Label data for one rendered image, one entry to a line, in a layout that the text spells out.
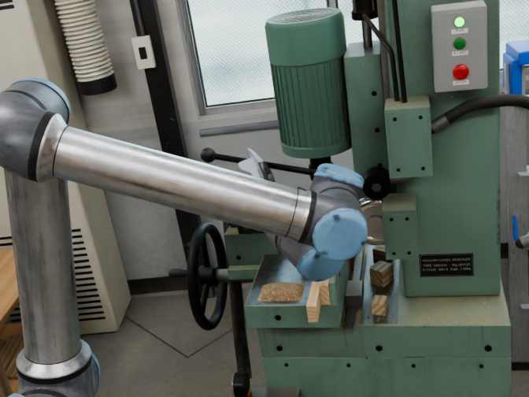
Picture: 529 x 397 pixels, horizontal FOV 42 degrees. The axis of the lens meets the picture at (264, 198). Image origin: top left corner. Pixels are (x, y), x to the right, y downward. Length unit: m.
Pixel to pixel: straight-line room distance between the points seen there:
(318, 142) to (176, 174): 0.53
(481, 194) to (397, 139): 0.25
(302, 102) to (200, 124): 1.55
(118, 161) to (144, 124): 1.98
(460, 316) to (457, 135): 0.41
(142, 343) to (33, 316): 1.75
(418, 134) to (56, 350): 0.84
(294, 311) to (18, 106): 0.73
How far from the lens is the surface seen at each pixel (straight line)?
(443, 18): 1.37
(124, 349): 3.14
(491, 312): 1.64
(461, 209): 1.57
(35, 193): 1.30
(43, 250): 1.34
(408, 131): 1.41
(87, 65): 2.87
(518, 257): 2.57
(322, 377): 1.71
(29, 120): 1.13
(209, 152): 1.53
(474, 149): 1.52
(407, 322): 1.61
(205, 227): 1.82
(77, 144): 1.12
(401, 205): 1.49
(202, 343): 3.04
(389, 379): 1.69
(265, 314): 1.54
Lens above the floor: 1.73
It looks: 24 degrees down
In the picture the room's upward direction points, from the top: 9 degrees counter-clockwise
